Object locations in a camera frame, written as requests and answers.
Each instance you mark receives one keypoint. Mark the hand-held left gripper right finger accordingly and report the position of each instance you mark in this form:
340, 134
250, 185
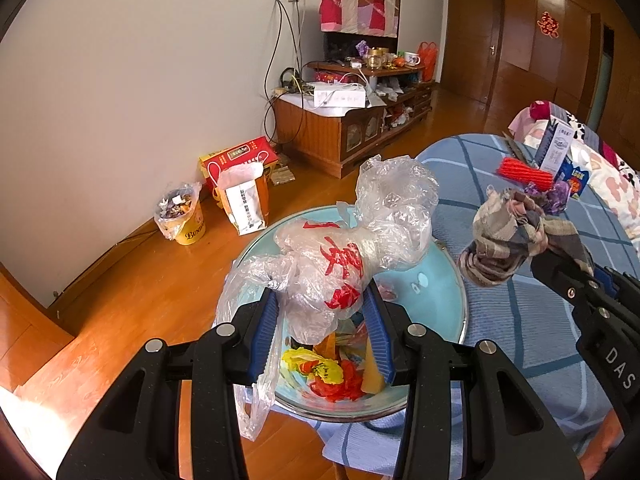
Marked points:
377, 330

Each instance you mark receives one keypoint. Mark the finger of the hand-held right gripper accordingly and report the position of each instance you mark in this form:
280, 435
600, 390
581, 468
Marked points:
622, 287
565, 280

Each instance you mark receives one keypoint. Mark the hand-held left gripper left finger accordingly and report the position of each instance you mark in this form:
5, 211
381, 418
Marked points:
265, 335

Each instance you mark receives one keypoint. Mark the yellow plastic bag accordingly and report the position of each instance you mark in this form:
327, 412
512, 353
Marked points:
327, 370

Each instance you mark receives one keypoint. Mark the plaid cloth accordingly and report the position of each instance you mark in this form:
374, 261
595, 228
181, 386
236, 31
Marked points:
505, 240

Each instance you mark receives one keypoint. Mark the light blue basin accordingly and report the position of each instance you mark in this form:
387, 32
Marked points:
435, 280

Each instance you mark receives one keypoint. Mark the clear plastic bag red print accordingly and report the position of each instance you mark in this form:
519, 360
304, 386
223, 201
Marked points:
320, 260

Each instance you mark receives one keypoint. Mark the person's right forearm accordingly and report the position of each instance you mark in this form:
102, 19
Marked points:
602, 440

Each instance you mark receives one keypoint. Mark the blue plaid tablecloth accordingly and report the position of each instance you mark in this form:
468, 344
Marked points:
525, 340

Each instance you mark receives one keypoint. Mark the purple wrapper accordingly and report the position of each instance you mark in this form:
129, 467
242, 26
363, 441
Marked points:
557, 197

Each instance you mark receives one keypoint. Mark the small blue drink carton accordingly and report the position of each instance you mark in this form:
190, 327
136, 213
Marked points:
575, 180

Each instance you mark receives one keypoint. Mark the pink heart print quilt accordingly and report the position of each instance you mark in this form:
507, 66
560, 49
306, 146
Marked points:
612, 185

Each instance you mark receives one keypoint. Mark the red ribbed wrapper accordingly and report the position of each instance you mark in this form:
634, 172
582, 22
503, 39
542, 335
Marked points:
522, 172

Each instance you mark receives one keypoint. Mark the tall white blue carton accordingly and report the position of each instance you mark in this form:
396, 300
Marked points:
555, 152

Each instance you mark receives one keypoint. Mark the white paper bag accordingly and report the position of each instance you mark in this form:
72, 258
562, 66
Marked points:
245, 205

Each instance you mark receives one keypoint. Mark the yellow bucket with liner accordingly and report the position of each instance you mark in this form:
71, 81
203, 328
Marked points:
187, 227

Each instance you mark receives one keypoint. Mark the grey metal tool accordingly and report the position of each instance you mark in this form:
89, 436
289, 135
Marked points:
515, 147

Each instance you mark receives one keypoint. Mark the brown packets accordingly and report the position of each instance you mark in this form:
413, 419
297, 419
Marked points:
282, 175

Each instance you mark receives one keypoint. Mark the colourful patterned quilt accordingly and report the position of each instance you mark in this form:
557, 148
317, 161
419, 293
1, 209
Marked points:
542, 110

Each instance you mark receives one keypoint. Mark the red cardboard box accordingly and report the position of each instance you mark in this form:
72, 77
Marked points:
235, 152

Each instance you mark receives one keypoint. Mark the wooden television cabinet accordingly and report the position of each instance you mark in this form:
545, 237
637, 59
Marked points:
320, 130

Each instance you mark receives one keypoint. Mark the brown wooden wardrobe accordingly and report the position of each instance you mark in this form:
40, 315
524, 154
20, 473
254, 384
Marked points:
575, 50

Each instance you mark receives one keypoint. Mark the white flat box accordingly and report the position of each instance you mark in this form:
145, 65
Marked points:
340, 95

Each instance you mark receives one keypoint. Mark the red paper decoration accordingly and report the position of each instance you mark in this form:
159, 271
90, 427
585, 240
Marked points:
547, 23

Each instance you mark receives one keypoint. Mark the brown wooden door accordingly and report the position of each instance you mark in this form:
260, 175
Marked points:
472, 40

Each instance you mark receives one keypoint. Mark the white mug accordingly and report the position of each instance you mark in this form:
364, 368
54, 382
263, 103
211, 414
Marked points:
412, 58

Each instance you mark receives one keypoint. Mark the gold jars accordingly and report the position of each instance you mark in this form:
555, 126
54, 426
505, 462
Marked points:
378, 58

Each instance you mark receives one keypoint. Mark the purple flower ornament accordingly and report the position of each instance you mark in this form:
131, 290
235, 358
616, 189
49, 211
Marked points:
363, 48

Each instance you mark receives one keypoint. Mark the black television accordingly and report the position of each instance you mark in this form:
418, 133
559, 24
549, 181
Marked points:
340, 47

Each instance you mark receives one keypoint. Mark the pink white cover cloth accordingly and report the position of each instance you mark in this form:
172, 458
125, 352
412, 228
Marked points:
357, 7

